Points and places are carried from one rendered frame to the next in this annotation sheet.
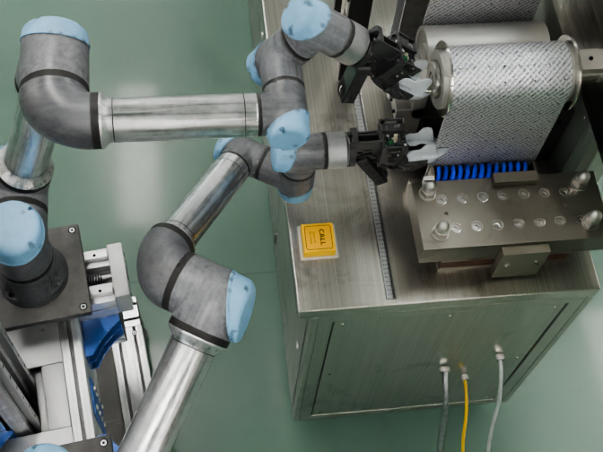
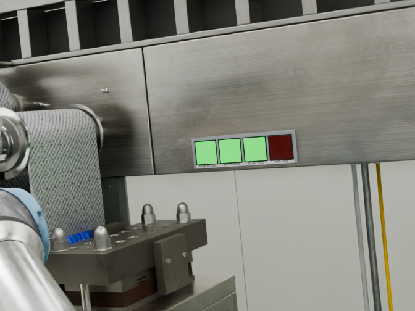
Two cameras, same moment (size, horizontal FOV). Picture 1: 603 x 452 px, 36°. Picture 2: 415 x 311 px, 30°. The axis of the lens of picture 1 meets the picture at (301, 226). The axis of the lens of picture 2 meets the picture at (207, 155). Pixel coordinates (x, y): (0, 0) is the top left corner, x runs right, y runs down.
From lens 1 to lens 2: 1.60 m
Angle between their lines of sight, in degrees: 69
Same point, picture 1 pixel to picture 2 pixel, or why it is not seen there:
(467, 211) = not seen: hidden behind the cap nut
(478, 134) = (58, 190)
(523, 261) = (175, 254)
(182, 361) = (15, 251)
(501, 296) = (187, 298)
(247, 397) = not seen: outside the picture
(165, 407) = (46, 287)
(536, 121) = (88, 167)
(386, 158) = not seen: hidden behind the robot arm
